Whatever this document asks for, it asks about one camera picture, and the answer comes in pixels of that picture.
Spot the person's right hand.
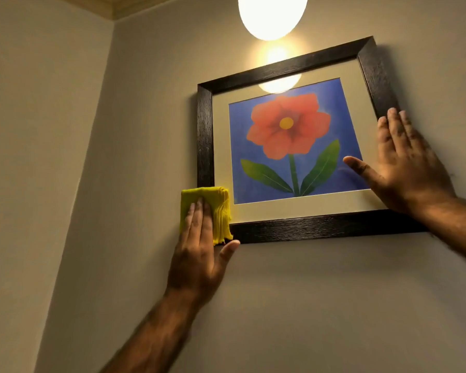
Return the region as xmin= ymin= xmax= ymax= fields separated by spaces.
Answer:
xmin=343 ymin=108 xmax=457 ymax=215

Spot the person's right forearm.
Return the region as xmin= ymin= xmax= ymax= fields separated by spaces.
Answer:
xmin=410 ymin=194 xmax=466 ymax=270

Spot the yellow cleaning cloth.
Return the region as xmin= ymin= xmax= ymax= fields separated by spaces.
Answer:
xmin=179 ymin=186 xmax=234 ymax=246

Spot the white globe ceiling lamp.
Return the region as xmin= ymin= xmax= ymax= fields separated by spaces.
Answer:
xmin=238 ymin=0 xmax=309 ymax=41

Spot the person's left hand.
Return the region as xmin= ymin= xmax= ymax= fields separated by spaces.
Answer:
xmin=166 ymin=198 xmax=241 ymax=307

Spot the person's left forearm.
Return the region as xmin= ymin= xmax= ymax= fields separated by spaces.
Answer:
xmin=100 ymin=288 xmax=204 ymax=373

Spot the dark framed flower picture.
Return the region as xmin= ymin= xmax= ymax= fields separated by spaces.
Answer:
xmin=196 ymin=36 xmax=429 ymax=245

